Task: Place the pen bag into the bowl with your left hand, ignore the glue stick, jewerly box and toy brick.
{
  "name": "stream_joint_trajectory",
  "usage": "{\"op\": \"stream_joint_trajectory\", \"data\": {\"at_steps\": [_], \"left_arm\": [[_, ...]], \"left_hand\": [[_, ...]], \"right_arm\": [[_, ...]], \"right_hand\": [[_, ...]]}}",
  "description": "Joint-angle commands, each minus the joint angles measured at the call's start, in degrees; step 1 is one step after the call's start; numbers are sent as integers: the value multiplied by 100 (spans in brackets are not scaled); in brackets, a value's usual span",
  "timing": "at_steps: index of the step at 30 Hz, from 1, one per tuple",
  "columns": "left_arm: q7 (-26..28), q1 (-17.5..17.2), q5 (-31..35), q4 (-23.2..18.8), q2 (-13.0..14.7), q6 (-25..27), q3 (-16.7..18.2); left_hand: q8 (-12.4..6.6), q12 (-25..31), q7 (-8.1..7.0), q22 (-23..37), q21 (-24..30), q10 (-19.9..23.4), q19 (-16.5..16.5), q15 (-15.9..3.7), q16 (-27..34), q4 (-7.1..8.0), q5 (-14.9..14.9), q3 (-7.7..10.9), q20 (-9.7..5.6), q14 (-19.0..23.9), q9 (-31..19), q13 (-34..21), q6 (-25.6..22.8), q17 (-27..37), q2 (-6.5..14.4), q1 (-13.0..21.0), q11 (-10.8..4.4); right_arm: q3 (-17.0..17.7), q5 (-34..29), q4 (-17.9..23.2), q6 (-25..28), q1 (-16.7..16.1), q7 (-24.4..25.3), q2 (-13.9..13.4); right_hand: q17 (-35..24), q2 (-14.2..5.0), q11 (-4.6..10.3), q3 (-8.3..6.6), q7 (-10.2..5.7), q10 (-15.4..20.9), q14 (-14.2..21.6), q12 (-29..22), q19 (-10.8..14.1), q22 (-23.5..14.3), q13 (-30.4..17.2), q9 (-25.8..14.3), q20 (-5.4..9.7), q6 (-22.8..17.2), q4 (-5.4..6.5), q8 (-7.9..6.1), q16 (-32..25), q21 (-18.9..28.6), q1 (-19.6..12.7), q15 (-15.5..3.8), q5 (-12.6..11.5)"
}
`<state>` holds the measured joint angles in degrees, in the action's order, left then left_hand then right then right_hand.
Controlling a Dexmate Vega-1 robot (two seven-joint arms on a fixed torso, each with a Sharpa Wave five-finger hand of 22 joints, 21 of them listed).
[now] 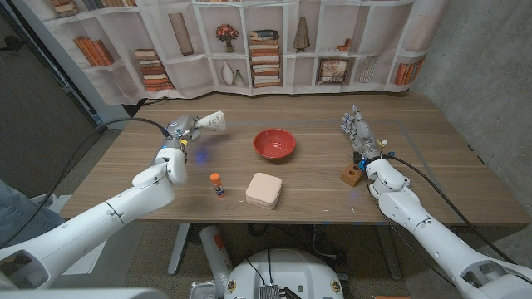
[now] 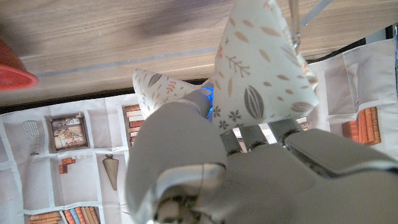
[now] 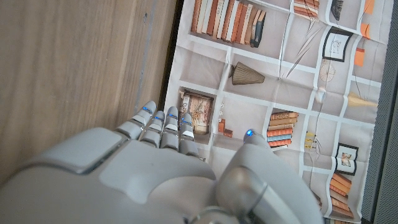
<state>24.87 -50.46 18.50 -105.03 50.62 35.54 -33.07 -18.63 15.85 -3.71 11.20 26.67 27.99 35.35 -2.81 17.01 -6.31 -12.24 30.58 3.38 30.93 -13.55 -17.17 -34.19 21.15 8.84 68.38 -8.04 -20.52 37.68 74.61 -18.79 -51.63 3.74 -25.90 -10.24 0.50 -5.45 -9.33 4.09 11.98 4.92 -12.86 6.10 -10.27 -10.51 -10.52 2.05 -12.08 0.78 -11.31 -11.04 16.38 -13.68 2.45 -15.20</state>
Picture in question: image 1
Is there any person leg in jeans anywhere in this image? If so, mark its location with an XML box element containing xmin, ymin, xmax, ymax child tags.
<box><xmin>0</xmin><ymin>179</ymin><xmax>68</xmax><ymax>247</ymax></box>

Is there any white leaf print pen bag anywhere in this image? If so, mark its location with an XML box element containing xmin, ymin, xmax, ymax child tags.
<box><xmin>194</xmin><ymin>110</ymin><xmax>227</xmax><ymax>134</ymax></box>

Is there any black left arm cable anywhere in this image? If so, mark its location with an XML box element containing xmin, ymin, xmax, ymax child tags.
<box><xmin>0</xmin><ymin>116</ymin><xmax>171</xmax><ymax>250</ymax></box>

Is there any orange cap glue stick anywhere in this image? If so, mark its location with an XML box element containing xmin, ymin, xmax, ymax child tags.
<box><xmin>209</xmin><ymin>172</ymin><xmax>226</xmax><ymax>199</ymax></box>

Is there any red bowl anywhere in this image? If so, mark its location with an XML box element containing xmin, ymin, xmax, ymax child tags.
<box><xmin>253</xmin><ymin>128</ymin><xmax>297</xmax><ymax>161</ymax></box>

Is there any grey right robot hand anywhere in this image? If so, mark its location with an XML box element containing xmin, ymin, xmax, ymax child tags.
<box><xmin>340</xmin><ymin>104</ymin><xmax>382</xmax><ymax>161</ymax></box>

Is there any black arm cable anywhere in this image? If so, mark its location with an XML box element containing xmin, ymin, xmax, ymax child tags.
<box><xmin>381</xmin><ymin>151</ymin><xmax>517</xmax><ymax>265</ymax></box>
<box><xmin>0</xmin><ymin>116</ymin><xmax>171</xmax><ymax>250</ymax></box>

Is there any printed bookshelf backdrop cloth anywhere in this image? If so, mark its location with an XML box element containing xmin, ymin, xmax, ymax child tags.
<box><xmin>22</xmin><ymin>0</ymin><xmax>452</xmax><ymax>106</ymax></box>

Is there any grey table leg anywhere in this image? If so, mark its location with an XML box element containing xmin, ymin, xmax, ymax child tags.
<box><xmin>167</xmin><ymin>223</ymin><xmax>191</xmax><ymax>277</ymax></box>
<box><xmin>376</xmin><ymin>225</ymin><xmax>403</xmax><ymax>282</ymax></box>

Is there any beige square jewelry box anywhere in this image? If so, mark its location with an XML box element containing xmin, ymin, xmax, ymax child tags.
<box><xmin>244</xmin><ymin>172</ymin><xmax>283</xmax><ymax>211</ymax></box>

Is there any brown wooden toy brick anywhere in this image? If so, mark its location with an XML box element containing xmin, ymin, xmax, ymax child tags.
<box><xmin>340</xmin><ymin>163</ymin><xmax>364</xmax><ymax>188</ymax></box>

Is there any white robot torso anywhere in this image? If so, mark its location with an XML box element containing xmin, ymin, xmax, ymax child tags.
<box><xmin>224</xmin><ymin>248</ymin><xmax>345</xmax><ymax>299</ymax></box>

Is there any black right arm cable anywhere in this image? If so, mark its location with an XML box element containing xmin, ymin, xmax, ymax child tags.
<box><xmin>381</xmin><ymin>151</ymin><xmax>517</xmax><ymax>265</ymax></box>

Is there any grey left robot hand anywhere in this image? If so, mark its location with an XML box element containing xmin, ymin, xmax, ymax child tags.
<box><xmin>160</xmin><ymin>114</ymin><xmax>204</xmax><ymax>153</ymax></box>

